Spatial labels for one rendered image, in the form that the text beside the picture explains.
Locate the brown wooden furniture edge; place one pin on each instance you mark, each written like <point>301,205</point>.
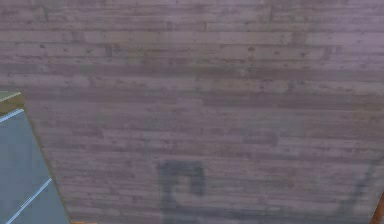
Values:
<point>379,210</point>

